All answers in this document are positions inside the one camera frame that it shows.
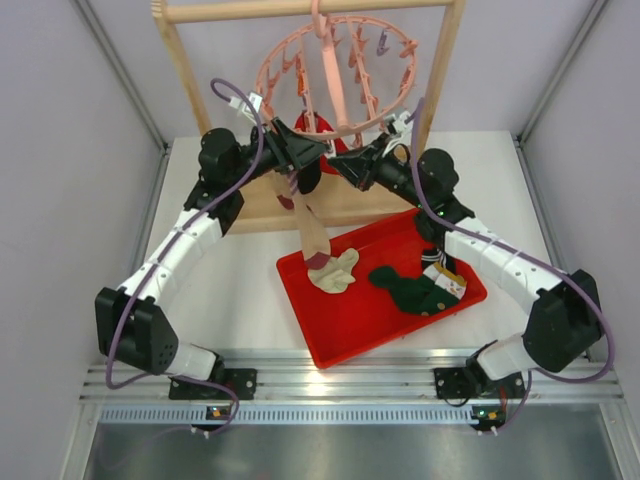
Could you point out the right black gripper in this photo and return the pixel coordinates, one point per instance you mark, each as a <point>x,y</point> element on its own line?
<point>355,166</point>

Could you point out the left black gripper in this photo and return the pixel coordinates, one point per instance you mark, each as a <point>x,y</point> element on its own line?
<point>290,150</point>

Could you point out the black white striped sock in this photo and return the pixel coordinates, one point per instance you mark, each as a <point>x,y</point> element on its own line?
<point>309,177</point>

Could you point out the pink round clip hanger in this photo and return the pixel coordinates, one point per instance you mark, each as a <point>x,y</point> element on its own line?
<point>290,56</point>

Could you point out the beige purple striped sock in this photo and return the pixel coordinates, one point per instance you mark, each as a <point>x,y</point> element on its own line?
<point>315,241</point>

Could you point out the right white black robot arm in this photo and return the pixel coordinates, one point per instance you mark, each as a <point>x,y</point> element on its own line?
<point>564,314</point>

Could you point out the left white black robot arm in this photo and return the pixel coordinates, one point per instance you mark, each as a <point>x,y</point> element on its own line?
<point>132,326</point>

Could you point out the wooden hanger rack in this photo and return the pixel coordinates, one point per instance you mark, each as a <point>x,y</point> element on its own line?
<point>337,203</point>

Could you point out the red sock on hanger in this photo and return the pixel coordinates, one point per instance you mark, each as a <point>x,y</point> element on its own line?
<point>321,126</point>

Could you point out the cream yellow sock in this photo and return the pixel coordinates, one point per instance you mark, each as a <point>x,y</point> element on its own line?
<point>336,276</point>

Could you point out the dark green sock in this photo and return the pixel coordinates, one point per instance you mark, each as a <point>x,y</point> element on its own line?
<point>417,296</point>

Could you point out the white patterned sock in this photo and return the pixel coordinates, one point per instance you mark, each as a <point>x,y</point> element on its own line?
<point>452,283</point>

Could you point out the red plastic tray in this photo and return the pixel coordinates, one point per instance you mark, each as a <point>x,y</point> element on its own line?
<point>338,327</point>

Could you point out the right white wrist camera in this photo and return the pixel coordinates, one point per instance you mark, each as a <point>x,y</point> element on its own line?
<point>398,125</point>

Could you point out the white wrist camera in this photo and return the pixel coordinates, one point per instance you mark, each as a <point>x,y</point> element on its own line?
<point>398,125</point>
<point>248,107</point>

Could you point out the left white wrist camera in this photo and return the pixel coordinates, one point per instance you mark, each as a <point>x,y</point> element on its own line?
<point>248,107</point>

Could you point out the aluminium mounting rail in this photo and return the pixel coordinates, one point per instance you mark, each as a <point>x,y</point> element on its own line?
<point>284,387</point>

